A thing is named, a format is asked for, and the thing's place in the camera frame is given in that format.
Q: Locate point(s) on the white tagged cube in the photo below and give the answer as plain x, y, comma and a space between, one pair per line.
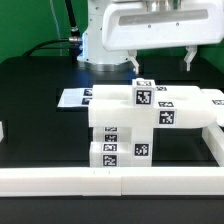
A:
143, 92

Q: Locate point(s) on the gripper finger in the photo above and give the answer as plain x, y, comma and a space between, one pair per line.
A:
191, 52
132, 56

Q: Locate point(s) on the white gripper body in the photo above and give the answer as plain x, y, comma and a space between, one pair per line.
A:
134, 25

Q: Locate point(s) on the white base tag plate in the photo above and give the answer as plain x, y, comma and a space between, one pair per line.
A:
75, 97

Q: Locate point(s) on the white chair seat part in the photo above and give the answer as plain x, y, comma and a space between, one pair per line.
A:
141, 144

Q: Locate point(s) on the white front obstacle bar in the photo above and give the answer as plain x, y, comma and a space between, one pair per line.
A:
87, 181

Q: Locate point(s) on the white chair back frame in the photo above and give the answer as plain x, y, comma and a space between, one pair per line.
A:
184, 107

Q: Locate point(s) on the white right obstacle bar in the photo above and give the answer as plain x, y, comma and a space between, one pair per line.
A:
214, 139

